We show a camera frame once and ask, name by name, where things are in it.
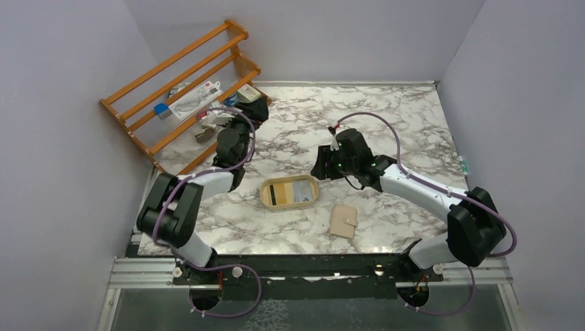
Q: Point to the grey blue credit card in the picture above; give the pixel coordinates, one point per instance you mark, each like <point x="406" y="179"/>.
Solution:
<point x="302" y="191"/>

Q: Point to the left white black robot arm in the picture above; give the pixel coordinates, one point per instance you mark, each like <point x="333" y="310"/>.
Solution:
<point x="169" y="213"/>

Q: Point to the grey white stapler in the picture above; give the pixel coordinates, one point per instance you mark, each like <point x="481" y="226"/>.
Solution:
<point x="205" y="135"/>

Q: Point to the blue white tape roll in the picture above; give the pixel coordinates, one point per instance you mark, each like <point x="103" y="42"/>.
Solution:
<point x="231" y="100"/>

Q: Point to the beige leather card holder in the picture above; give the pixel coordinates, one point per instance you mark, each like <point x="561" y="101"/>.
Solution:
<point x="343" y="221"/>

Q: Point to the blue capped item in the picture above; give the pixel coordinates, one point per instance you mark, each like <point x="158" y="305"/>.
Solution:
<point x="162" y="111"/>

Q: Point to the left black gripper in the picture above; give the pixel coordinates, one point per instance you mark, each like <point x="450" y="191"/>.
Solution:
<point x="246" y="118"/>

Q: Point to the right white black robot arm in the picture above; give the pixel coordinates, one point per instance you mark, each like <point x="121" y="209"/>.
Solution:
<point x="473" y="229"/>

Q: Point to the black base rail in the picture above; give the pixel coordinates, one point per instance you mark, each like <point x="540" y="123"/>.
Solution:
<point x="276" y="276"/>

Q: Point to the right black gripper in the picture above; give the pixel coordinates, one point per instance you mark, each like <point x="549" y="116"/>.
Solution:
<point x="324" y="161"/>

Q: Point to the small green white box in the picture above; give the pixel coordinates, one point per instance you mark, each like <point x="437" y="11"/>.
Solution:
<point x="248" y="94"/>

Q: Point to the green white wall item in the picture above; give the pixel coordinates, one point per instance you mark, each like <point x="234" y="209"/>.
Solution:
<point x="463" y="165"/>

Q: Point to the beige oval tray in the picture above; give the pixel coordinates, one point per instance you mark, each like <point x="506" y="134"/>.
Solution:
<point x="264" y="195"/>

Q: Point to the white flat package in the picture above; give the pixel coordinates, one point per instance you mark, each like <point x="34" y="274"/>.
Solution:
<point x="196" y="99"/>

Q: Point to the orange wooden shelf rack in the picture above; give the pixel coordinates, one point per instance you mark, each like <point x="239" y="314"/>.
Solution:
<point x="170" y="145"/>

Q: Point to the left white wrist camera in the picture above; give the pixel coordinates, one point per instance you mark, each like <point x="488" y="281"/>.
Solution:
<point x="213" y="117"/>

